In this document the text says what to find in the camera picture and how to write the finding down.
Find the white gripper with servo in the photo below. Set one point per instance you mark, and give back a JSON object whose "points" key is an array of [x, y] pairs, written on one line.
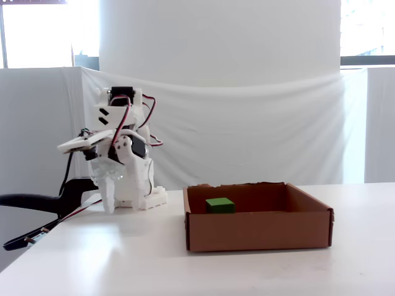
{"points": [[127, 162]]}

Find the green cube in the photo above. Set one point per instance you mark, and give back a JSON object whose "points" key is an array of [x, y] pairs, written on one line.
{"points": [[220, 205]]}

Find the white lattice robot base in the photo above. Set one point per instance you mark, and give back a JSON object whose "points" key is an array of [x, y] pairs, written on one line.
{"points": [[154, 198]]}

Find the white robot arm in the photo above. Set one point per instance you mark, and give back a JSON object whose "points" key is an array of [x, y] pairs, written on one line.
{"points": [[115, 115]]}

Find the brown cardboard box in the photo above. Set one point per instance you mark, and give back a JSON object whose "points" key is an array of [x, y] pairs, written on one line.
{"points": [[259, 231]]}

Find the small motor controller board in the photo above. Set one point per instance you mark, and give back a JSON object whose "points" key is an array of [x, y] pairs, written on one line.
{"points": [[37, 236]]}

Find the white partition panel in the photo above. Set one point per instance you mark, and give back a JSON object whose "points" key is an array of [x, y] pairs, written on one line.
{"points": [[381, 123], [31, 123]]}

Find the white cloth backdrop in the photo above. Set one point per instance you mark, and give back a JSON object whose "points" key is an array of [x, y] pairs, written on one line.
{"points": [[247, 132]]}

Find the bright window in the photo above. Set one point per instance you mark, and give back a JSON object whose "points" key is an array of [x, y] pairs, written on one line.
{"points": [[40, 31], [367, 27]]}

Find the white round column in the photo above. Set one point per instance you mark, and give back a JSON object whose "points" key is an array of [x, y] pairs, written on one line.
{"points": [[216, 37]]}

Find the white camera mount with circuit board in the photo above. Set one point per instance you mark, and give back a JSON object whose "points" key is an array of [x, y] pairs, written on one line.
{"points": [[83, 142]]}

